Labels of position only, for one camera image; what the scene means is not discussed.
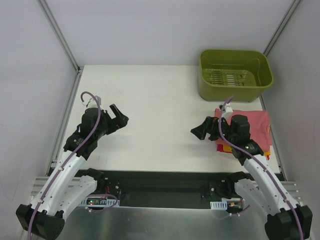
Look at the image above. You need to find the right aluminium frame post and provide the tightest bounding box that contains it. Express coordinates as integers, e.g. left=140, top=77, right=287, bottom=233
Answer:
left=263, top=0, right=303, bottom=57

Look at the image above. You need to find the left aluminium frame post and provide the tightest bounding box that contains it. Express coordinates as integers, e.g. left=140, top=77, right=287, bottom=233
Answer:
left=36, top=0, right=82, bottom=73

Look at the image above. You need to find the folded magenta t shirt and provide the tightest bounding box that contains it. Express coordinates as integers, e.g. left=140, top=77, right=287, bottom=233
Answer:
left=217, top=144, right=271, bottom=160

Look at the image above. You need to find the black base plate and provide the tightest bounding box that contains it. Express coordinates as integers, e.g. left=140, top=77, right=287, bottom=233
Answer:
left=98, top=170, right=239, bottom=209

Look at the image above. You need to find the pink red t shirt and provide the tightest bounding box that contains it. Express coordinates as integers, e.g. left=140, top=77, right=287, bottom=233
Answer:
left=227, top=110, right=272, bottom=156

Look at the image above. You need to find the grey cable duct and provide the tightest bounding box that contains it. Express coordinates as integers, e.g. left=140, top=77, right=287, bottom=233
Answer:
left=78, top=198, right=120, bottom=208
left=210, top=201, right=228, bottom=211

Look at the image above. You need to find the left grey cable duct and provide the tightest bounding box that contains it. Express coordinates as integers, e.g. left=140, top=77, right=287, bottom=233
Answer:
left=78, top=198, right=120, bottom=208

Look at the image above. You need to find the olive green plastic basket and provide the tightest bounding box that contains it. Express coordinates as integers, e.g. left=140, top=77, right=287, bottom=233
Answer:
left=198, top=49, right=274, bottom=102

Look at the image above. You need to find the folded orange t shirt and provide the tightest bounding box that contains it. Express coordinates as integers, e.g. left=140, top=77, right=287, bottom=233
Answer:
left=219, top=145, right=271, bottom=160

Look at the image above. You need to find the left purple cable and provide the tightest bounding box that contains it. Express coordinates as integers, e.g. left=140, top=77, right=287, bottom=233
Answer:
left=26, top=91, right=120, bottom=240

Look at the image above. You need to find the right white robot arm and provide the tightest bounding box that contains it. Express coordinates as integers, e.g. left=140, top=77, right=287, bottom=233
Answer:
left=191, top=101, right=313, bottom=240

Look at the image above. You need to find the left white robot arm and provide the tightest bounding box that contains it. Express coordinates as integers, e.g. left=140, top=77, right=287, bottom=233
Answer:
left=15, top=95, right=129, bottom=240

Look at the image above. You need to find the aluminium frame post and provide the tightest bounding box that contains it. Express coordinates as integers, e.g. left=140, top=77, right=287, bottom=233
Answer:
left=36, top=0, right=82, bottom=73
left=263, top=0, right=303, bottom=57

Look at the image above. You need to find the right grey cable duct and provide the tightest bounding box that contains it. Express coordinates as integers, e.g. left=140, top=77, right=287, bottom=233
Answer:
left=210, top=201, right=228, bottom=211

